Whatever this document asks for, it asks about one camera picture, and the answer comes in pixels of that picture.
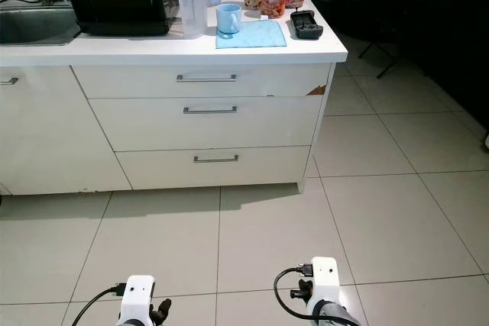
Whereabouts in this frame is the white drawer front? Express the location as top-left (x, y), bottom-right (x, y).
top-left (114, 146), bottom-right (313, 192)
top-left (71, 63), bottom-right (335, 100)
top-left (89, 95), bottom-right (326, 153)

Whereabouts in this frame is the white cabinet door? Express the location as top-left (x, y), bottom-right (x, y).
top-left (0, 66), bottom-right (133, 196)

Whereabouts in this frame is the blue cloth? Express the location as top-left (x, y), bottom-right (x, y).
top-left (215, 18), bottom-right (289, 50)

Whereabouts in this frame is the black charger cradle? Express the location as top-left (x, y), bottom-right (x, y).
top-left (289, 10), bottom-right (325, 40)

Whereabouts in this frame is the blue mug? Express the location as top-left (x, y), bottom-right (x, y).
top-left (215, 3), bottom-right (244, 36)

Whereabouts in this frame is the short snack jar red lid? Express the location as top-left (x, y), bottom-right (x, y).
top-left (259, 0), bottom-right (289, 20)

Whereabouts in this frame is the clear pitcher red lid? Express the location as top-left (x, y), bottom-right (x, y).
top-left (173, 0), bottom-right (209, 40)

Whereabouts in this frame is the stainless steel sink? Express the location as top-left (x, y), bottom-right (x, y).
top-left (0, 7), bottom-right (82, 47)

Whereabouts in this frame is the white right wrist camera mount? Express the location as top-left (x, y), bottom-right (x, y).
top-left (308, 257), bottom-right (343, 316)

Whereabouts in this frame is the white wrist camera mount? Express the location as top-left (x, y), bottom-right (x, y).
top-left (120, 275), bottom-right (157, 326)
top-left (308, 257), bottom-right (343, 316)

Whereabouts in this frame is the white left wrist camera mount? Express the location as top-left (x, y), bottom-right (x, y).
top-left (120, 275), bottom-right (157, 326)

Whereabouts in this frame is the silver drawer handle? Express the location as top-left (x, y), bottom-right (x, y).
top-left (193, 154), bottom-right (241, 165)
top-left (176, 73), bottom-right (238, 84)
top-left (183, 105), bottom-right (239, 116)

